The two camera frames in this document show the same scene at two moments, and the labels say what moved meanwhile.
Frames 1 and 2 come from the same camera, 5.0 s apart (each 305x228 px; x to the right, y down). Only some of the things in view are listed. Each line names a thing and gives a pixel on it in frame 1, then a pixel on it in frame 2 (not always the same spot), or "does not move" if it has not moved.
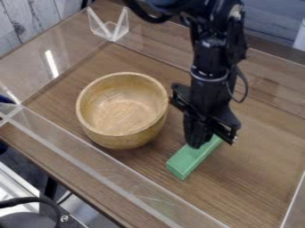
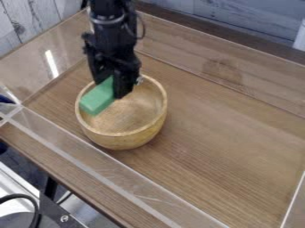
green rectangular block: [188, 157] -> [99, 97]
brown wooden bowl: [121, 108] does not move
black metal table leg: [49, 187] does not move
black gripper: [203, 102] -> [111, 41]
